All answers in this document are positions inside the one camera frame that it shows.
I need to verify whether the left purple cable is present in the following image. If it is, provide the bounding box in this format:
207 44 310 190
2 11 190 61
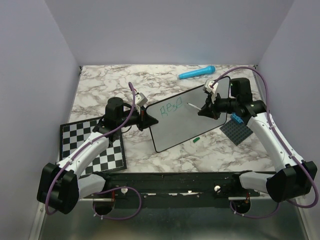
44 82 145 222

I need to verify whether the black white checkerboard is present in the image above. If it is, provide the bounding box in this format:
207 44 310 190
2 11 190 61
58 117 127 177

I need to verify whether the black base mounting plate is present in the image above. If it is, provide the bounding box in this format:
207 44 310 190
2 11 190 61
82 171 261 210

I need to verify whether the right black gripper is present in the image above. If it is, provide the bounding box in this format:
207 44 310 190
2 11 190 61
198 90 239 120

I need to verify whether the blue lego brick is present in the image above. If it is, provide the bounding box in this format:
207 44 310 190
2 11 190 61
230 113 244 124

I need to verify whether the green whiteboard marker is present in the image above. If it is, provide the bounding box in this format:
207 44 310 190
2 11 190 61
187 103 201 111

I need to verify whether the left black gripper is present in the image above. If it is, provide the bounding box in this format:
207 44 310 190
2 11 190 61
117 104 158 132

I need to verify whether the purple cable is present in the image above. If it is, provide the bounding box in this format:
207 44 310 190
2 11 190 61
44 82 145 222
209 66 317 220

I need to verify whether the blue toy microphone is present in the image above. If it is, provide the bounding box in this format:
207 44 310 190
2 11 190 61
178 65 216 79

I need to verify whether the black framed whiteboard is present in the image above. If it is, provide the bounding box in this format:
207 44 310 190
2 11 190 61
146 85 227 153

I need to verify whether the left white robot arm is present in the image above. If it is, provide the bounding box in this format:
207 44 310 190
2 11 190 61
36 93 159 215

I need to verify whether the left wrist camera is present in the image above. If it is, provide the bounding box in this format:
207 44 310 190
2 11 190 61
135 93 148 107

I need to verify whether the grey lego baseplate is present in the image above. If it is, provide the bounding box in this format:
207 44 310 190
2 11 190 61
220 120 253 146

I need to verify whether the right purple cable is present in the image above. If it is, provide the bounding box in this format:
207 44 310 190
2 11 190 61
209 66 317 220

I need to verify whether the green marker cap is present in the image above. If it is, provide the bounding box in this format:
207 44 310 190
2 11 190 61
192 137 200 143

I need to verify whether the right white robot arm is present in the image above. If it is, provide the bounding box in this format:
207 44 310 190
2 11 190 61
197 78 317 203

